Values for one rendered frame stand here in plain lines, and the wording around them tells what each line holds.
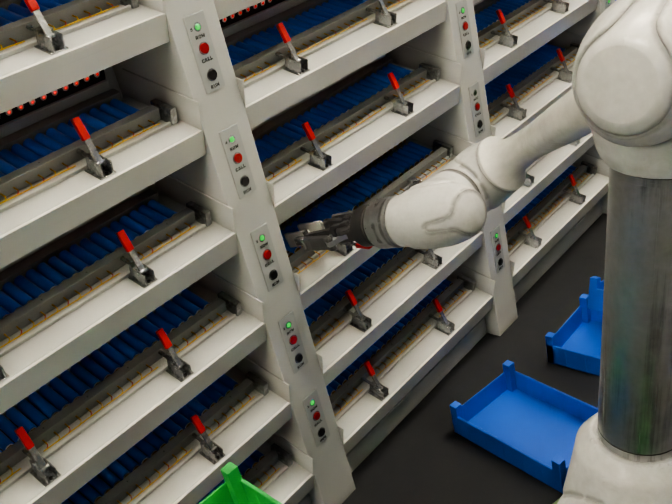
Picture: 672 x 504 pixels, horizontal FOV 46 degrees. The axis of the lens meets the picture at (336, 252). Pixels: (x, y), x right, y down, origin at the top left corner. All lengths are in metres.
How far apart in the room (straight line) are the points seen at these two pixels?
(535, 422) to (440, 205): 0.77
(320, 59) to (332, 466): 0.83
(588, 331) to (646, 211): 1.29
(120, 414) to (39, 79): 0.54
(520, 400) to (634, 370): 0.98
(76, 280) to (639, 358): 0.82
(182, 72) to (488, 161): 0.51
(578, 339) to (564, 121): 1.09
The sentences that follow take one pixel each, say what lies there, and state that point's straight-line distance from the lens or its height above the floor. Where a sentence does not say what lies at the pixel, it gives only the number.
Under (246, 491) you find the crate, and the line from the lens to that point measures 1.24.
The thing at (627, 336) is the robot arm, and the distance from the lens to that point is 0.95.
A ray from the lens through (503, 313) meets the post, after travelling 2.14.
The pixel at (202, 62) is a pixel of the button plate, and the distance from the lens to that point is 1.30.
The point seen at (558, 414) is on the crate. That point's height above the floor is 0.00.
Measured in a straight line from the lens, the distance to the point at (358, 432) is 1.76.
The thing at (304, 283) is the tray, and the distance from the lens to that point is 1.53.
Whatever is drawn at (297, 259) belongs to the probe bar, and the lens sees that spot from 1.55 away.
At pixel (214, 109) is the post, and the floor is 0.90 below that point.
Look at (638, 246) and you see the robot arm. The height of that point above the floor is 0.81.
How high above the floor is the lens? 1.25
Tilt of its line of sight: 27 degrees down
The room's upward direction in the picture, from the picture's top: 15 degrees counter-clockwise
